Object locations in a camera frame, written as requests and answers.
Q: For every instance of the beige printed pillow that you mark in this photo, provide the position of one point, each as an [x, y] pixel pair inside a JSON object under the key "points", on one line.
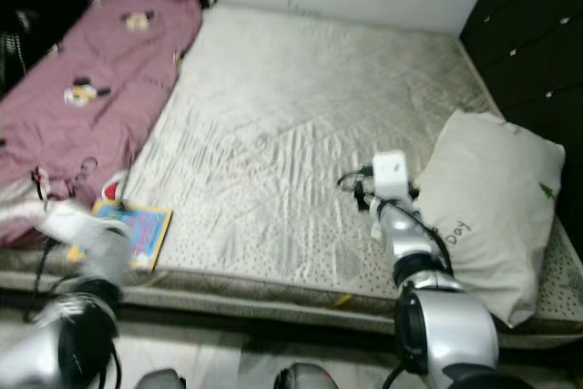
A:
{"points": [[492, 198]]}

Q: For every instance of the yellow blue children's book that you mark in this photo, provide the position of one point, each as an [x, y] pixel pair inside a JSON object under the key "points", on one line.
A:
{"points": [[150, 230]]}

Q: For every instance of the pink cartoon print blanket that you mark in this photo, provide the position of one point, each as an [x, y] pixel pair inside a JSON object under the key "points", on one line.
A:
{"points": [[82, 107]]}

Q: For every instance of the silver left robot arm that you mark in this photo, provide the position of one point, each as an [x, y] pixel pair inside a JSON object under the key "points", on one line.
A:
{"points": [[68, 343]]}

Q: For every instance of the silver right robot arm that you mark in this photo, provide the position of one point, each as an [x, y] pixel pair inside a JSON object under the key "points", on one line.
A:
{"points": [[446, 325]]}

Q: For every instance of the white quilted mattress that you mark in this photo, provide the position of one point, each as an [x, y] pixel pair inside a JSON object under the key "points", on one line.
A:
{"points": [[282, 134]]}

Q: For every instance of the patterned fabric bed base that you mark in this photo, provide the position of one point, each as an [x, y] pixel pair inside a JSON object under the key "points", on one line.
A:
{"points": [[237, 313]]}

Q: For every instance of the silver right robot leg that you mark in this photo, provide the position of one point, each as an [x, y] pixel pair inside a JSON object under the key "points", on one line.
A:
{"points": [[302, 377]]}

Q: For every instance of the silver robot leg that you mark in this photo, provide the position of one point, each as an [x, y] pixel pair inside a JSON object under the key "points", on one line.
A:
{"points": [[162, 380], [302, 377]]}

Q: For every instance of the black tufted headboard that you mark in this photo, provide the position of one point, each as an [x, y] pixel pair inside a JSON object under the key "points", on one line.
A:
{"points": [[537, 34]]}

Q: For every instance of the black backpack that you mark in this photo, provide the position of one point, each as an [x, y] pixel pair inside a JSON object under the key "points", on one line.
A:
{"points": [[18, 43]]}

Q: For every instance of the silver left robot leg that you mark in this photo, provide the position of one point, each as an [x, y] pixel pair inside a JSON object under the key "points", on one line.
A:
{"points": [[162, 380]]}

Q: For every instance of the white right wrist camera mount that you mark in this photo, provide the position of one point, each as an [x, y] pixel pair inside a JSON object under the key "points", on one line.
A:
{"points": [[390, 173]]}

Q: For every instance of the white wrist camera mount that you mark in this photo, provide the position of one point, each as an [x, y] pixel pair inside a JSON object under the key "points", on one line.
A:
{"points": [[91, 230], [390, 173]]}

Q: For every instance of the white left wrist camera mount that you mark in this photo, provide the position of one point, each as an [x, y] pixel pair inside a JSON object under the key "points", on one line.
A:
{"points": [[91, 230]]}

